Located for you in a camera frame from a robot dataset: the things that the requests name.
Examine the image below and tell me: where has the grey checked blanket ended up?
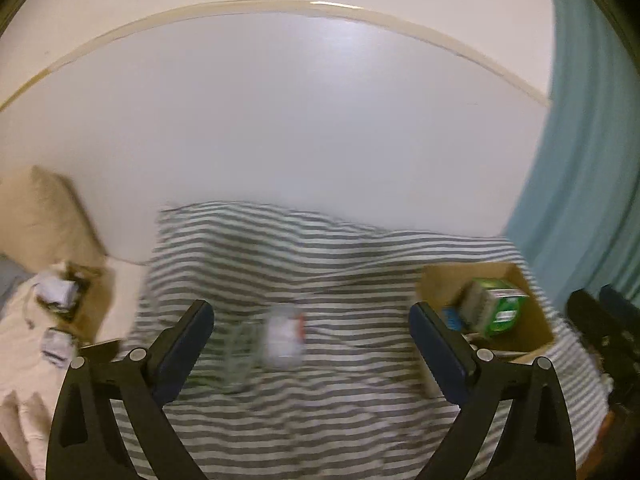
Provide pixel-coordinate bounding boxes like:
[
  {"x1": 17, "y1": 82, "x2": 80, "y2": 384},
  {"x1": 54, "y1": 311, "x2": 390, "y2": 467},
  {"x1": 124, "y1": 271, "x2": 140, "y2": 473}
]
[{"x1": 112, "y1": 200, "x2": 612, "y2": 480}]

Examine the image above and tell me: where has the beige pillow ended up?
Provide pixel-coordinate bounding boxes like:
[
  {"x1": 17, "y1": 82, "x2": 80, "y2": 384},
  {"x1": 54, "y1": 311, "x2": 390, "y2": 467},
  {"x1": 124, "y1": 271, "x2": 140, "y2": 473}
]
[{"x1": 1, "y1": 166, "x2": 105, "y2": 273}]

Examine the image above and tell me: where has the open brown cardboard box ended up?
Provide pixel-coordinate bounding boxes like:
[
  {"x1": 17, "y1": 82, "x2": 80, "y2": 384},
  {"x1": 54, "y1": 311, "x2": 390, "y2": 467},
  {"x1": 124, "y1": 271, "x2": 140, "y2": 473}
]
[{"x1": 416, "y1": 261, "x2": 554, "y2": 363}]

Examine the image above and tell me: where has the small cluttered cardboard box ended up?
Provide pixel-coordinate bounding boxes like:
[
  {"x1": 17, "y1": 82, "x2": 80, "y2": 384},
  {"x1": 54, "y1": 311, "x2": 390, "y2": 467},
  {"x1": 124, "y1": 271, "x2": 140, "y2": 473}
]
[{"x1": 35, "y1": 261, "x2": 111, "y2": 342}]

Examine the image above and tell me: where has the white bed sheet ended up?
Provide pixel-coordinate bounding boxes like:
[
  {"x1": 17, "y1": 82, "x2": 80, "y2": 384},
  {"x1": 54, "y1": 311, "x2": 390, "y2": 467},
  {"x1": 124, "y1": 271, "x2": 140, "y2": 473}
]
[{"x1": 1, "y1": 258, "x2": 145, "y2": 479}]

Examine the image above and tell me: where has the teal curtain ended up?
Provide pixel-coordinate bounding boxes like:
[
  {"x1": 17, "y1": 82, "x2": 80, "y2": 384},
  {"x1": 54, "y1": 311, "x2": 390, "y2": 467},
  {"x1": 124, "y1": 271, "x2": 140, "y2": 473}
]
[{"x1": 506, "y1": 0, "x2": 639, "y2": 306}]

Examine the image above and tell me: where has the green and white box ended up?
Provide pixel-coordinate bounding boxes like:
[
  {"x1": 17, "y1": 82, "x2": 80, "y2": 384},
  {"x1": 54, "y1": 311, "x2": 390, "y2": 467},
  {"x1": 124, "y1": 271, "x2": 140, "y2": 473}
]
[{"x1": 458, "y1": 278, "x2": 528, "y2": 338}]

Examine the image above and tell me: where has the grey blue cloth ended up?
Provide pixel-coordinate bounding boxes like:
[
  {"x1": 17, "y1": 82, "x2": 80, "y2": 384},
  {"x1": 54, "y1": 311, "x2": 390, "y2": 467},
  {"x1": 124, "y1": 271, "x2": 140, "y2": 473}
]
[{"x1": 0, "y1": 255, "x2": 34, "y2": 312}]

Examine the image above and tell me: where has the clear plastic jar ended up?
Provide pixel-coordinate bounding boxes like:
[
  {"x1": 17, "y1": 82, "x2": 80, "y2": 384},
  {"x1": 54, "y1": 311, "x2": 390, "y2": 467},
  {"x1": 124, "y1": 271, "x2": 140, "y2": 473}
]
[{"x1": 262, "y1": 304, "x2": 305, "y2": 370}]

